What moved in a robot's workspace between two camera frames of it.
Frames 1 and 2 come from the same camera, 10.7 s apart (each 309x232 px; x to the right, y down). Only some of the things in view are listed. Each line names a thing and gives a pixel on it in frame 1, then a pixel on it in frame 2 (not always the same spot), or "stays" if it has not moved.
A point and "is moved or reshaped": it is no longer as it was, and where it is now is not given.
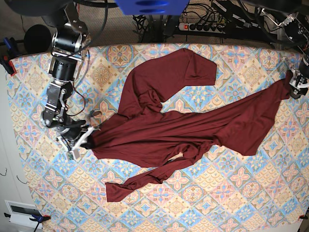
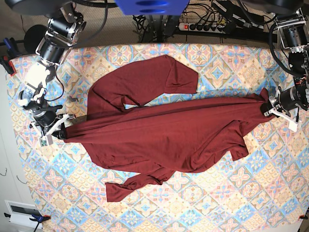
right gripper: (298, 81) -> (285, 103)
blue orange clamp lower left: (38, 218) stays
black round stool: (37, 38) stays
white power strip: (202, 27) stays
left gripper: (73, 135) -> (46, 122)
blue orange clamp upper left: (7, 51) stays
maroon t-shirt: (145, 134) is moved or reshaped
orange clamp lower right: (302, 216) stays
